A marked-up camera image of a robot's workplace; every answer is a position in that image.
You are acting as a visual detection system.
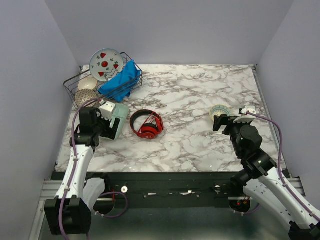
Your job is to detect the red black headphones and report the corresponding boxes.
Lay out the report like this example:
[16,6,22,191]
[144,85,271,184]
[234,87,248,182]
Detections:
[129,109,164,140]

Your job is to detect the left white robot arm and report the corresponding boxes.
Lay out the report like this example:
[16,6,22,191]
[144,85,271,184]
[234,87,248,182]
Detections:
[44,102,121,239]

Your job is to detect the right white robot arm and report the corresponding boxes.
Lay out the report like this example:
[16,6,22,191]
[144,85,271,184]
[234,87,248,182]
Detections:
[213,114,320,240]

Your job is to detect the mint green rectangular tray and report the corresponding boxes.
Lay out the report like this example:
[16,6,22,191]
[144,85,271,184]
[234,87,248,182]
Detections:
[99,102,129,140]

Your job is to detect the grey patterned bowl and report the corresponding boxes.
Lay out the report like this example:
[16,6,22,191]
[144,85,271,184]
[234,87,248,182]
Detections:
[74,89,97,107]

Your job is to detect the cream ceramic bowl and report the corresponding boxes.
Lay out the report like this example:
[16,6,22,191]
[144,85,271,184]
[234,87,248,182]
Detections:
[77,76,98,91]

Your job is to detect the blue cloth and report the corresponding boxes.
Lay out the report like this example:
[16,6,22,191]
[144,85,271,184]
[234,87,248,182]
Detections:
[98,60,141,103]

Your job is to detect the watermelon pattern plate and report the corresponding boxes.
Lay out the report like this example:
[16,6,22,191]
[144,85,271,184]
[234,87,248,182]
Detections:
[89,48,124,82]

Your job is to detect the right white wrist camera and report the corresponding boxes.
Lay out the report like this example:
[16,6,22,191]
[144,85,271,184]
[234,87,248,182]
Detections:
[233,105,256,124]

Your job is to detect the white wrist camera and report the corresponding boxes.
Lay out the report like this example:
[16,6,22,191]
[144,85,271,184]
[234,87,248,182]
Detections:
[98,101,116,121]
[233,105,256,124]

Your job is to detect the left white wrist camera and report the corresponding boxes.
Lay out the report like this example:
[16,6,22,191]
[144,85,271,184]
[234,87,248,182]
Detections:
[98,101,116,121]

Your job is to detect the black wire dish rack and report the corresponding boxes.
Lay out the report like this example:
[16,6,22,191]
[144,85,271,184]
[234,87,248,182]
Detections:
[63,52,143,109]

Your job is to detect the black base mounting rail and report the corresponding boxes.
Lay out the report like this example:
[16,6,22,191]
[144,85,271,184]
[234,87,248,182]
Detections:
[85,172,250,213]

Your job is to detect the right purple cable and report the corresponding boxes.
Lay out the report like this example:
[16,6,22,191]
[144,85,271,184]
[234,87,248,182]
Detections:
[246,111,320,222]

